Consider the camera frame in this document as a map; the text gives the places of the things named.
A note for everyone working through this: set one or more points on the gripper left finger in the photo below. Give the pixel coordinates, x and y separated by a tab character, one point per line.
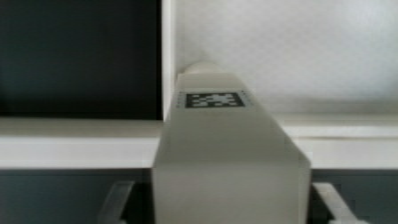
124	205

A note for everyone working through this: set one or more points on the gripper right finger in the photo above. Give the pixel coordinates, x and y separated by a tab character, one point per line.
342	216

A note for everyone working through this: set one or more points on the white desk leg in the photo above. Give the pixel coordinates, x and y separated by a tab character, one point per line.
231	172

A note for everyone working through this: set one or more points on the white desk top tray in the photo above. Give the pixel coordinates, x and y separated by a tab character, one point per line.
310	51

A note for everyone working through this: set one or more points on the white front fence bar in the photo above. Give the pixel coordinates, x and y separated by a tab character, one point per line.
346	141

